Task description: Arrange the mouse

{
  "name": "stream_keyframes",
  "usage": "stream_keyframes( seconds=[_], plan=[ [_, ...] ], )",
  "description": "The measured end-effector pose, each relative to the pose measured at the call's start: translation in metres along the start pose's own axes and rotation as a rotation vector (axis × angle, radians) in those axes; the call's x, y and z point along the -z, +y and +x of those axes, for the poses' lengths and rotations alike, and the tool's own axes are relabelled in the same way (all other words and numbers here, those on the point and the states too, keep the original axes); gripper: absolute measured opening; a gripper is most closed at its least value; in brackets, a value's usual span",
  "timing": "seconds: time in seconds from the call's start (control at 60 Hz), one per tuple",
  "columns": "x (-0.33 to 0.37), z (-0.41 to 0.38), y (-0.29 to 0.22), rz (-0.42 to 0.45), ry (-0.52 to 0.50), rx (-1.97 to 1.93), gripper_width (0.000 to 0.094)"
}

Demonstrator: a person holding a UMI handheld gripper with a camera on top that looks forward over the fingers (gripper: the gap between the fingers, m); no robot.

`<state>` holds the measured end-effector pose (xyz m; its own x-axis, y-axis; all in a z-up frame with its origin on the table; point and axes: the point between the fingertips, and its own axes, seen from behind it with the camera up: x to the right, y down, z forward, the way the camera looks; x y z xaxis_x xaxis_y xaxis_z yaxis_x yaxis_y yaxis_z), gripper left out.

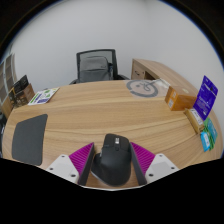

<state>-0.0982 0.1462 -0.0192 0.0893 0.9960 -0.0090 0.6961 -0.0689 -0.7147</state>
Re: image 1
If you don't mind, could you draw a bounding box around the purple package card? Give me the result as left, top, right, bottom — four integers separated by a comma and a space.
193, 75, 219, 121

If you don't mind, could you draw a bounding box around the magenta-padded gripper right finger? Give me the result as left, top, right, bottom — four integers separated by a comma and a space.
129, 142, 180, 186

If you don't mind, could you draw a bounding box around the small brown carton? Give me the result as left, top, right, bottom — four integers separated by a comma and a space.
7, 87, 18, 108

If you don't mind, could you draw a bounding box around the dark grey mouse pad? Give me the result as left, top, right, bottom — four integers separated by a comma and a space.
11, 113, 49, 167

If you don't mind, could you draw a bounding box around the wooden shelf unit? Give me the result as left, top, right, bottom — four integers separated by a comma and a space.
0, 53, 17, 101

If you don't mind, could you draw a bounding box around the white sticker sheet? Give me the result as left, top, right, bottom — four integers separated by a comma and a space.
27, 87, 60, 106

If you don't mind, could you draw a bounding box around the small tan box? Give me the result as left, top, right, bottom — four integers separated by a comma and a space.
184, 108, 205, 134

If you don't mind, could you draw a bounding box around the green packet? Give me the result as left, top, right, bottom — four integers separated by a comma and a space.
203, 117, 219, 149

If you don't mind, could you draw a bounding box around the dark grey computer mouse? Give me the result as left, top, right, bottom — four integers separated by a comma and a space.
91, 133, 132, 187

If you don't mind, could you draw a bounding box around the grey backpack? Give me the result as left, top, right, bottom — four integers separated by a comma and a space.
79, 55, 113, 83

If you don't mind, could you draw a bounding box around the small blue packet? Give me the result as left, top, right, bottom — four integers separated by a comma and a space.
199, 130, 212, 153

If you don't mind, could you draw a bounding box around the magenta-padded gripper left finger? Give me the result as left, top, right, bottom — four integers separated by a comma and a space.
45, 142, 96, 186

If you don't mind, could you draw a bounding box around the wooden side desk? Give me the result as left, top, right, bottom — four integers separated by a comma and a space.
130, 58, 201, 88

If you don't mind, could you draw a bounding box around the orange cardboard box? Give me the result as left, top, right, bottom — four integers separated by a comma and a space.
165, 85, 198, 112

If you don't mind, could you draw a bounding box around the black mesh office chair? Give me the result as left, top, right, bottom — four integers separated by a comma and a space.
69, 48, 130, 85

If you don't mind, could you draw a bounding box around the black box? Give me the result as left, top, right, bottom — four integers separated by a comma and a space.
13, 74, 30, 94

